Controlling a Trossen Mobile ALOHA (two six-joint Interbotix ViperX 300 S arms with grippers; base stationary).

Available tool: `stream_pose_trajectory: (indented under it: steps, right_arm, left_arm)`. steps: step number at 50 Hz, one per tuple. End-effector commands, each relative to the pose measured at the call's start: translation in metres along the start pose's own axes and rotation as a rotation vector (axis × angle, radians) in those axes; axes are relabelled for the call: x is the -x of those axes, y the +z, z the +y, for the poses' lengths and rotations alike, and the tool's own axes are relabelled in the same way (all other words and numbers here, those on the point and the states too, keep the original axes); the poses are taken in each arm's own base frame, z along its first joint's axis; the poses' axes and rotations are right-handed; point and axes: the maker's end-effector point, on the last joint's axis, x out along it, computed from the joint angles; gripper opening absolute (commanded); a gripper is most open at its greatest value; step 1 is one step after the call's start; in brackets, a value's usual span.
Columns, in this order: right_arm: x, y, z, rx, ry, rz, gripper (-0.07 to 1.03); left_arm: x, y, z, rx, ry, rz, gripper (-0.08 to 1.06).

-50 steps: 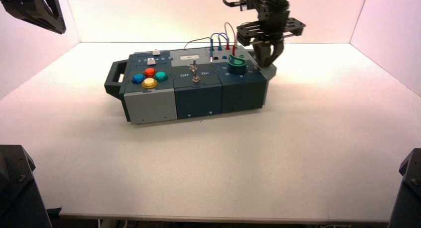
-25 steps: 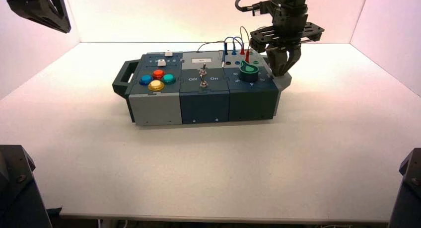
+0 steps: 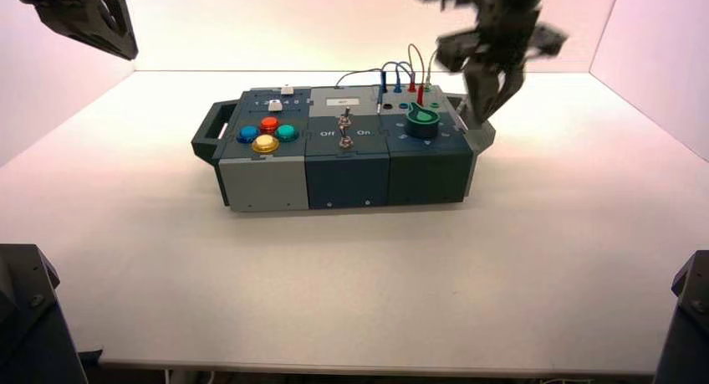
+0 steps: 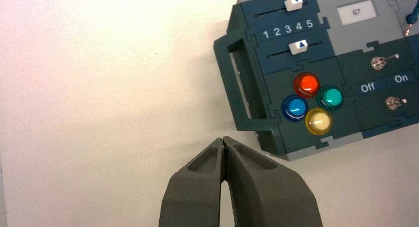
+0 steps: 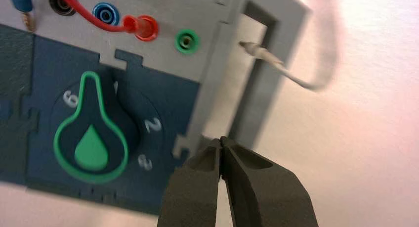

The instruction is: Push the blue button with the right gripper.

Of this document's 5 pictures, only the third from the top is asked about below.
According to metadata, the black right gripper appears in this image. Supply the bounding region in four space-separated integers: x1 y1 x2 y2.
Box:
434 0 570 123

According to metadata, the dark modular control box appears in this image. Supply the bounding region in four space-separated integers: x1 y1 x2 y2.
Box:
191 84 497 213

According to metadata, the yellow round push button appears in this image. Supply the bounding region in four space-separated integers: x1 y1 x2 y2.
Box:
251 134 282 155

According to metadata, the green rotary knob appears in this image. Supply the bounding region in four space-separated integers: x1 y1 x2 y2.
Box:
405 105 441 140

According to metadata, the red jumper cable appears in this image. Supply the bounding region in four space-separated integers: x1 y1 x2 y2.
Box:
406 43 427 106

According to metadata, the blue jumper cable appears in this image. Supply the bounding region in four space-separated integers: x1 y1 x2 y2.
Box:
380 60 416 93

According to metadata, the black jumper cable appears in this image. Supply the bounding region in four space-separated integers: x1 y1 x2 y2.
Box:
334 68 389 115

